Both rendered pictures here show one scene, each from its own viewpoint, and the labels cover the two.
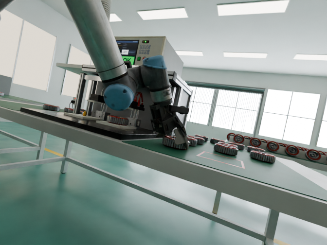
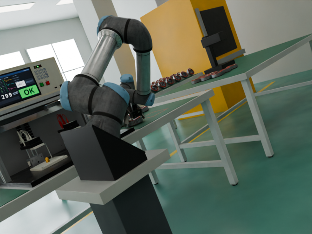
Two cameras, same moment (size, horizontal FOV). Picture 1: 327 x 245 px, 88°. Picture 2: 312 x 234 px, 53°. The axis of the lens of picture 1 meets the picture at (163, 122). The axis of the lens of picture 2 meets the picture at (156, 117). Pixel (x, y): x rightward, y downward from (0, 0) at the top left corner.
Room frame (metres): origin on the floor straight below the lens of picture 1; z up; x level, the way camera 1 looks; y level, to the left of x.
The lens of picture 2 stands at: (-0.23, 1.69, 1.03)
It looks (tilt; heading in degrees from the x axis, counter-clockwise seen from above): 8 degrees down; 294
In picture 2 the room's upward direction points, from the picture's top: 21 degrees counter-clockwise
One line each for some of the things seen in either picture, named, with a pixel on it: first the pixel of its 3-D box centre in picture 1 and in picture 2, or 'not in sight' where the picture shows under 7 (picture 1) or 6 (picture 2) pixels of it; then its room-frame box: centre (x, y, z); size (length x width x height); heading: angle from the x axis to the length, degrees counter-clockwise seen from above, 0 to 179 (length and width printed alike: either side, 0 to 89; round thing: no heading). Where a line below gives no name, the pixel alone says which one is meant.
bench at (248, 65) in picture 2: not in sight; (250, 94); (0.20, -1.92, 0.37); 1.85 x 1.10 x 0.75; 67
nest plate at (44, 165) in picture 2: (84, 116); (48, 163); (0.99, 0.46, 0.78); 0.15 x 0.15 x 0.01; 67
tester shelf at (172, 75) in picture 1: (140, 81); (22, 109); (1.24, 0.22, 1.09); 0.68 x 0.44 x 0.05; 67
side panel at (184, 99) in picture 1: (180, 114); not in sight; (1.18, -0.11, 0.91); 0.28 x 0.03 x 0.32; 157
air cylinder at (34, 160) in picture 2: (102, 115); (35, 160); (1.12, 0.40, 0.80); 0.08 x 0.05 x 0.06; 67
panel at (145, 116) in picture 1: (130, 102); (38, 134); (1.17, 0.25, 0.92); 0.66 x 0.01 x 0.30; 67
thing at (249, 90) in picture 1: (214, 125); not in sight; (4.18, -1.24, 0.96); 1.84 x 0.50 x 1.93; 67
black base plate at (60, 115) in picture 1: (100, 123); (68, 155); (0.95, 0.34, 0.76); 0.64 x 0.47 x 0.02; 67
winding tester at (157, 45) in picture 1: (145, 64); (16, 89); (1.23, 0.21, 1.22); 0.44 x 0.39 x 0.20; 67
